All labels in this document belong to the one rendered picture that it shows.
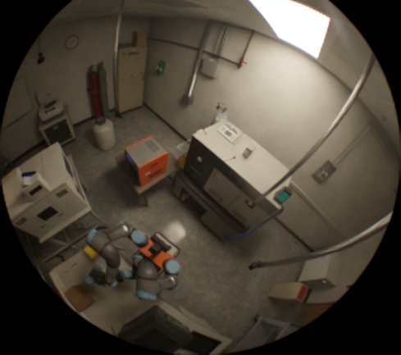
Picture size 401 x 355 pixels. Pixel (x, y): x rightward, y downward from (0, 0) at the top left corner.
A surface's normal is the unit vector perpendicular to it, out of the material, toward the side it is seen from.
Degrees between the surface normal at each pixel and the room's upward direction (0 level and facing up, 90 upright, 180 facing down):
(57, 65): 90
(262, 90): 90
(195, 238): 0
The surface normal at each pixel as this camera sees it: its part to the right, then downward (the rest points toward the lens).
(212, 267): 0.26, -0.65
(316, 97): -0.65, 0.43
